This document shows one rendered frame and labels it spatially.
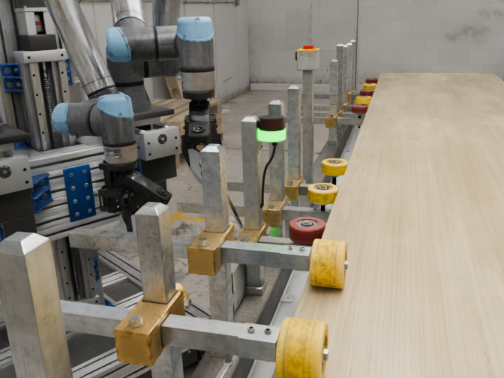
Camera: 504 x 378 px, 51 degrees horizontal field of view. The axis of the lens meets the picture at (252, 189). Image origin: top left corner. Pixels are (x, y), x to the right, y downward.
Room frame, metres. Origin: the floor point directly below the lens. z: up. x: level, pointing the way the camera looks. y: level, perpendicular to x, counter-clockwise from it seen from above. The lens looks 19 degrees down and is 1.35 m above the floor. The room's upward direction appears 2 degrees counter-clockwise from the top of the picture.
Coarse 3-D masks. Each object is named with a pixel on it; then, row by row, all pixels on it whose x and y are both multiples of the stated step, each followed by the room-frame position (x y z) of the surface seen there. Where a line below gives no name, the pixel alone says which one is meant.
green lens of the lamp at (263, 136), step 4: (260, 132) 1.12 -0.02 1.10; (264, 132) 1.11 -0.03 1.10; (268, 132) 1.10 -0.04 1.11; (272, 132) 1.10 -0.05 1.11; (276, 132) 1.10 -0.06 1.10; (280, 132) 1.11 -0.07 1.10; (284, 132) 1.12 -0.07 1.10; (260, 136) 1.12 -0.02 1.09; (264, 136) 1.11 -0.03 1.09; (268, 136) 1.10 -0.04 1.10; (272, 136) 1.10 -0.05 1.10; (276, 136) 1.10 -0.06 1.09; (280, 136) 1.11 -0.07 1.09; (284, 136) 1.12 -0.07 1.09; (260, 140) 1.12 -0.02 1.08; (264, 140) 1.11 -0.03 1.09; (268, 140) 1.10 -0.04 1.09; (272, 140) 1.10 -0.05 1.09; (276, 140) 1.10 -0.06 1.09; (280, 140) 1.11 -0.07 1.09
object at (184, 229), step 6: (180, 228) 1.16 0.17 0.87; (186, 228) 1.14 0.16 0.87; (192, 228) 1.13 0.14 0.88; (198, 228) 1.14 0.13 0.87; (204, 228) 1.14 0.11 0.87; (174, 234) 1.13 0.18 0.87; (180, 234) 1.12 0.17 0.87; (186, 234) 1.12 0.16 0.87; (192, 234) 1.13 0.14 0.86; (198, 234) 1.12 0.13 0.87
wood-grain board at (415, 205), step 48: (384, 96) 2.79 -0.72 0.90; (432, 96) 2.74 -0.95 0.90; (480, 96) 2.70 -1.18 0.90; (384, 144) 1.77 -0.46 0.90; (432, 144) 1.75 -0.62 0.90; (480, 144) 1.73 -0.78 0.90; (384, 192) 1.27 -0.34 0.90; (432, 192) 1.26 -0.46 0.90; (480, 192) 1.25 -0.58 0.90; (336, 240) 0.99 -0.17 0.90; (384, 240) 0.98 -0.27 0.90; (432, 240) 0.97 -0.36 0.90; (480, 240) 0.97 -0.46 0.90; (336, 288) 0.79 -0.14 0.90; (384, 288) 0.79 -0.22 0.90; (432, 288) 0.78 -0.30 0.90; (480, 288) 0.78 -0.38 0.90; (336, 336) 0.65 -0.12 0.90; (384, 336) 0.65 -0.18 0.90; (432, 336) 0.65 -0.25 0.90; (480, 336) 0.64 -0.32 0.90
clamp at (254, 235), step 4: (264, 224) 1.16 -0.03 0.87; (260, 228) 1.13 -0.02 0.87; (264, 228) 1.14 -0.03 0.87; (240, 232) 1.11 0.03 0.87; (244, 232) 1.11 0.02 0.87; (248, 232) 1.11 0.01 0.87; (252, 232) 1.11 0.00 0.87; (256, 232) 1.11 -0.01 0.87; (260, 232) 1.11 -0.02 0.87; (264, 232) 1.14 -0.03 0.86; (268, 232) 1.16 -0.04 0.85; (240, 236) 1.09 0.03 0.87; (248, 236) 1.09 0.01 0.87; (252, 236) 1.09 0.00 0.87; (256, 236) 1.09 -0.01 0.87; (260, 236) 1.10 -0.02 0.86; (236, 240) 1.07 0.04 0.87; (240, 240) 1.07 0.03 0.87; (252, 240) 1.07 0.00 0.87; (256, 240) 1.07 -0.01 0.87
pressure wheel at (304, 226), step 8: (296, 224) 1.06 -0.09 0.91; (304, 224) 1.06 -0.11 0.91; (312, 224) 1.07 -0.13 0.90; (320, 224) 1.06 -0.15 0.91; (296, 232) 1.04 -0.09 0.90; (304, 232) 1.03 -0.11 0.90; (312, 232) 1.03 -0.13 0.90; (320, 232) 1.04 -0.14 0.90; (296, 240) 1.04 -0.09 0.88; (304, 240) 1.03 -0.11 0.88; (312, 240) 1.03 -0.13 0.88
